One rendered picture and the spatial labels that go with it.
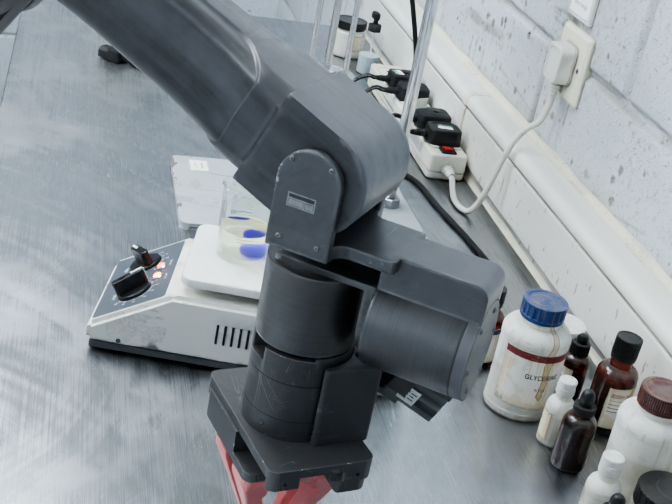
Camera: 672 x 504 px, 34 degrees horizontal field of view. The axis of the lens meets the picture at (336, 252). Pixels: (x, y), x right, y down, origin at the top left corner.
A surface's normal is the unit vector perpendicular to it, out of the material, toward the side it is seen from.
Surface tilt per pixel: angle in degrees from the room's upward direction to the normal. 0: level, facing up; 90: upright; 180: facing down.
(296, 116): 89
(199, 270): 0
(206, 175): 0
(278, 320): 90
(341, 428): 90
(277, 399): 90
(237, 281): 0
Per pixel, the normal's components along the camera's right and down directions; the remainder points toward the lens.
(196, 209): 0.18, -0.88
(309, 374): 0.13, 0.46
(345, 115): 0.54, -0.69
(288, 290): -0.54, 0.28
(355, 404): 0.41, 0.47
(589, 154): -0.97, -0.07
